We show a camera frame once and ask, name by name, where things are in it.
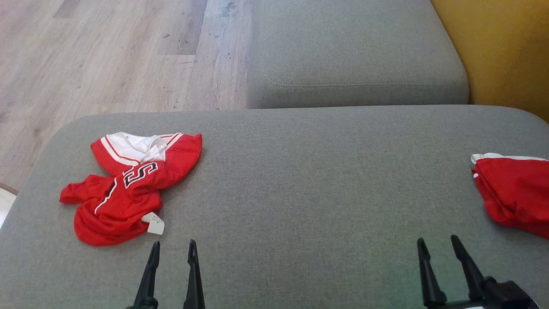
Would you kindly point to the white round brown-rimmed object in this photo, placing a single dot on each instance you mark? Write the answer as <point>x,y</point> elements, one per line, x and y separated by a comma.
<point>5,204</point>

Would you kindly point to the small grey sofa seat cushion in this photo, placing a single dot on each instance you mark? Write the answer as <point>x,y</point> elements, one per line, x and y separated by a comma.
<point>351,51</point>

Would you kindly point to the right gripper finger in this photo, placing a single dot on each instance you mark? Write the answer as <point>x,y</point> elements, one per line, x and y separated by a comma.
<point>430,283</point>
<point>472,274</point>

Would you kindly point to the folded red white garment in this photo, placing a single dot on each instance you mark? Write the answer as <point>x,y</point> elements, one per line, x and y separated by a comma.
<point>514,193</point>

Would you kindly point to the red white baseball jersey shirt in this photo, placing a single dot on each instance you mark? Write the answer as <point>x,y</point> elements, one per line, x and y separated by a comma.
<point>128,201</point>

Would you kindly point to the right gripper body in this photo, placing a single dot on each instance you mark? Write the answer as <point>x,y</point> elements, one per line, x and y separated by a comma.
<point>506,298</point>

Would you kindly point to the large grey sofa seat cushion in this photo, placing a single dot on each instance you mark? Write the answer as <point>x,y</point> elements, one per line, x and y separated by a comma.
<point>300,180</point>

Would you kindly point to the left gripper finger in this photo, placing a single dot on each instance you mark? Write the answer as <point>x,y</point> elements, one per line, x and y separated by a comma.
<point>194,283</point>
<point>148,283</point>

